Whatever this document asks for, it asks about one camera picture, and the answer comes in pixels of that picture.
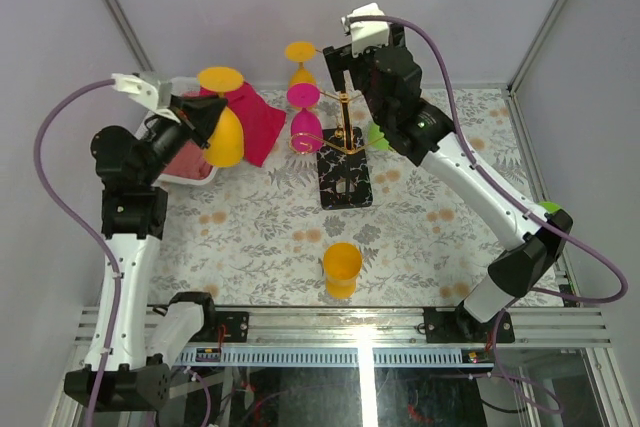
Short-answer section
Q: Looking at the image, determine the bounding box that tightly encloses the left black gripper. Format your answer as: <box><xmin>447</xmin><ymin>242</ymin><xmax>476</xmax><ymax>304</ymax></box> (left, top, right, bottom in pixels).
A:
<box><xmin>141</xmin><ymin>93</ymin><xmax>228</xmax><ymax>186</ymax></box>

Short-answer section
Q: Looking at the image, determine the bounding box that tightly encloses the orange plastic wine glass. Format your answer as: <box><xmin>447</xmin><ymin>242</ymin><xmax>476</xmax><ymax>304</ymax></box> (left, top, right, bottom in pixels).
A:
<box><xmin>284</xmin><ymin>41</ymin><xmax>316</xmax><ymax>87</ymax></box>

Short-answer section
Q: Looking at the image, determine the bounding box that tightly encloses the magenta plastic wine glass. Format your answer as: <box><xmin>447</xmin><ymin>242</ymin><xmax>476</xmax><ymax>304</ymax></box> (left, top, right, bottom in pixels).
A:
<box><xmin>287</xmin><ymin>83</ymin><xmax>323</xmax><ymax>154</ymax></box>

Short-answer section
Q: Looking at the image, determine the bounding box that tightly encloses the green wine glass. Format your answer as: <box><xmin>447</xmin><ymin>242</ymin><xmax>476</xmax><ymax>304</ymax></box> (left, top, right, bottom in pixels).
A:
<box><xmin>367</xmin><ymin>122</ymin><xmax>391</xmax><ymax>151</ymax></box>
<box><xmin>539</xmin><ymin>201</ymin><xmax>562</xmax><ymax>214</ymax></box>

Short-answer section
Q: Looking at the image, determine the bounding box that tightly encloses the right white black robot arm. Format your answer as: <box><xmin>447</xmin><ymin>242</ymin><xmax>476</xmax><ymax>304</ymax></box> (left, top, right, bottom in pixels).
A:
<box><xmin>322</xmin><ymin>24</ymin><xmax>573</xmax><ymax>342</ymax></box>

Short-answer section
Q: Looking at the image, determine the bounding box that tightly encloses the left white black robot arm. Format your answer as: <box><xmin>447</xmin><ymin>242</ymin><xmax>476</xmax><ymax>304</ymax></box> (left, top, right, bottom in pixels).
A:
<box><xmin>64</xmin><ymin>94</ymin><xmax>228</xmax><ymax>412</ymax></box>

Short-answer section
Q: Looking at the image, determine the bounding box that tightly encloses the gold wine glass rack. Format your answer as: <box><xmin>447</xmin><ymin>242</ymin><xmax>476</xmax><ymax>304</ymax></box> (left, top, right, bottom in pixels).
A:
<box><xmin>297</xmin><ymin>86</ymin><xmax>373</xmax><ymax>211</ymax></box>

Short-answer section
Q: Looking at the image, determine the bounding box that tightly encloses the orange wine glass front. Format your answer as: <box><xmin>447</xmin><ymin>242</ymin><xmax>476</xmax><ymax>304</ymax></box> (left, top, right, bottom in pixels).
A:
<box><xmin>323</xmin><ymin>242</ymin><xmax>363</xmax><ymax>300</ymax></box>

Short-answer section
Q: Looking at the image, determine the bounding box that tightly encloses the white plastic basket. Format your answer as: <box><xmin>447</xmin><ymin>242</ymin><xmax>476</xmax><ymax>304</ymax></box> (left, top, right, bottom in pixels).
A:
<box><xmin>131</xmin><ymin>72</ymin><xmax>226</xmax><ymax>186</ymax></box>

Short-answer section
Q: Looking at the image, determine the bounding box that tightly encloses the pink cloth in basket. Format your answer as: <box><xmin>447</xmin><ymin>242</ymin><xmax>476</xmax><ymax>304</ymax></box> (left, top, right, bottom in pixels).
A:
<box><xmin>162</xmin><ymin>141</ymin><xmax>214</xmax><ymax>181</ymax></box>

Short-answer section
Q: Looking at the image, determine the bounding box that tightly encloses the magenta cloth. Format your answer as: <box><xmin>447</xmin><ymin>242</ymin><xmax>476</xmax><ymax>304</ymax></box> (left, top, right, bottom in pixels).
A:
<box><xmin>226</xmin><ymin>82</ymin><xmax>286</xmax><ymax>167</ymax></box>

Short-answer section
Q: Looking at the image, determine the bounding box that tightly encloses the floral table mat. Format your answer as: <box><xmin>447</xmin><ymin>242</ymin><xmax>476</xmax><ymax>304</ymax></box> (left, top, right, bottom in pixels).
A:
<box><xmin>149</xmin><ymin>87</ymin><xmax>569</xmax><ymax>308</ymax></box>

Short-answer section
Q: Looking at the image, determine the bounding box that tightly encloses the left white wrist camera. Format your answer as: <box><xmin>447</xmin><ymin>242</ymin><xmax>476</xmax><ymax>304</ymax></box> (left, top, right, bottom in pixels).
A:
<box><xmin>111</xmin><ymin>72</ymin><xmax>179</xmax><ymax>123</ymax></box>

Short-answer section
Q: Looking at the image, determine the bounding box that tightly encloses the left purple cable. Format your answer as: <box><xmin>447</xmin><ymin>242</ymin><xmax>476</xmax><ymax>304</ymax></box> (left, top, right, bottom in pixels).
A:
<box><xmin>33</xmin><ymin>79</ymin><xmax>211</xmax><ymax>427</ymax></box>

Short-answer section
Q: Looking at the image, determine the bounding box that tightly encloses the purple cable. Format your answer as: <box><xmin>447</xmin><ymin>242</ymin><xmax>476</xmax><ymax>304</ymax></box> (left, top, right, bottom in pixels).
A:
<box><xmin>33</xmin><ymin>79</ymin><xmax>211</xmax><ymax>427</ymax></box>
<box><xmin>349</xmin><ymin>15</ymin><xmax>629</xmax><ymax>416</ymax></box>

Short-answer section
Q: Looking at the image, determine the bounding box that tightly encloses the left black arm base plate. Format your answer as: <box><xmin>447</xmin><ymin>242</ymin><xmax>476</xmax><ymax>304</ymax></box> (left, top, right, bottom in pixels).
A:
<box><xmin>190</xmin><ymin>310</ymin><xmax>250</xmax><ymax>345</ymax></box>

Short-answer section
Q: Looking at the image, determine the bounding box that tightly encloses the aluminium mounting rail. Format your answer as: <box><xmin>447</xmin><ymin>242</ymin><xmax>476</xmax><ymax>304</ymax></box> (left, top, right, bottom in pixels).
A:
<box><xmin>216</xmin><ymin>306</ymin><xmax>612</xmax><ymax>349</ymax></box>

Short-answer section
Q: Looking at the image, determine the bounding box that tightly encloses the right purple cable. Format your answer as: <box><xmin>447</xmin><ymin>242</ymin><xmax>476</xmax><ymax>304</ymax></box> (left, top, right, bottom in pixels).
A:
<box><xmin>349</xmin><ymin>15</ymin><xmax>629</xmax><ymax>416</ymax></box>

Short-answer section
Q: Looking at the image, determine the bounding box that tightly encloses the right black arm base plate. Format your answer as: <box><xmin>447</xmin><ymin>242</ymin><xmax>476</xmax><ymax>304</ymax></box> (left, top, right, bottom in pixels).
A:
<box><xmin>423</xmin><ymin>306</ymin><xmax>515</xmax><ymax>344</ymax></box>

